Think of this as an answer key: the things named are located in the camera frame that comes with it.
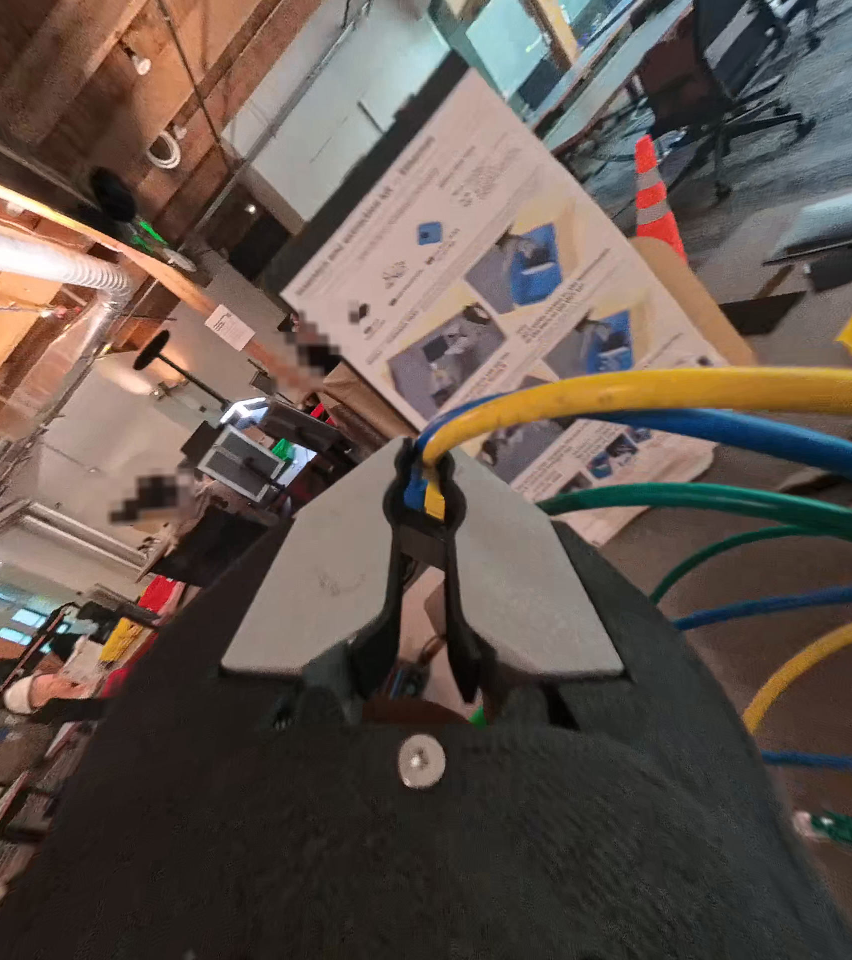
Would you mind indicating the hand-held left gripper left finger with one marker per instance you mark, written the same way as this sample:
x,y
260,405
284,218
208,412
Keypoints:
x,y
313,592

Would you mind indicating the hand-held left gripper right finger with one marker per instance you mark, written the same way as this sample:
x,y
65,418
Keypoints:
x,y
538,600

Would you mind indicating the printed instruction sheet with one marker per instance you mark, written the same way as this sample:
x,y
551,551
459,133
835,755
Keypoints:
x,y
471,262

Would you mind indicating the orange traffic cone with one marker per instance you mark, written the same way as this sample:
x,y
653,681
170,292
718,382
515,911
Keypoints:
x,y
654,202

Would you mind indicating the white display stand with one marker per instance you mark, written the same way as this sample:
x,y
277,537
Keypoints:
x,y
620,517

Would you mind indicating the black office chair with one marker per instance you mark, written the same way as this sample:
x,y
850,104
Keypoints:
x,y
733,75

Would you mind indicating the grey flat panel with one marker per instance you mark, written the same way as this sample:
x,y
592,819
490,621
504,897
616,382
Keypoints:
x,y
845,217

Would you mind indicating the dark square pad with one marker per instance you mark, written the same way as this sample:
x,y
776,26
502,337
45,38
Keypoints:
x,y
763,311

